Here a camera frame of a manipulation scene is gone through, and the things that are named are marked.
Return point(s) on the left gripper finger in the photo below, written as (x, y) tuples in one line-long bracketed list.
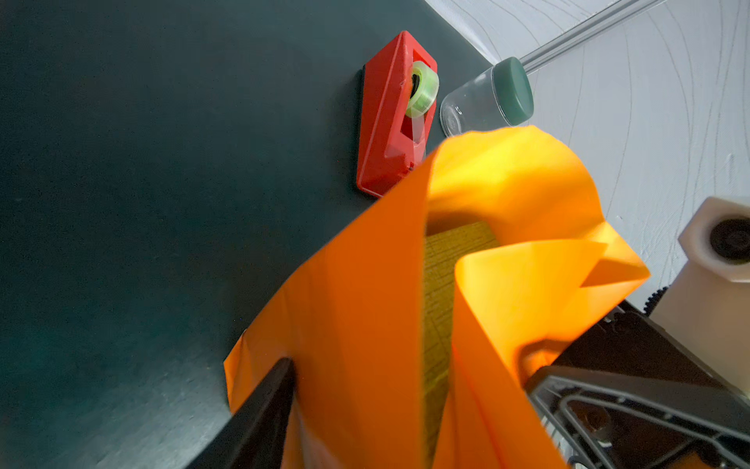
[(255, 436)]

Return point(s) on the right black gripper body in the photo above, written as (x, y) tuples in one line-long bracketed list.
[(628, 342)]

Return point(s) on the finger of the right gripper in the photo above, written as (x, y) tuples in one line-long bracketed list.
[(600, 419)]

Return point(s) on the glass jar green lid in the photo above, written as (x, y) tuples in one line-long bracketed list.
[(497, 98)]

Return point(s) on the green table mat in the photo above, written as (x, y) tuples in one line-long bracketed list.
[(165, 166)]

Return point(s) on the red tape dispenser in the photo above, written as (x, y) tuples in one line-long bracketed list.
[(398, 107)]

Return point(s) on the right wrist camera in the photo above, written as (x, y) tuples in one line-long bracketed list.
[(706, 309)]

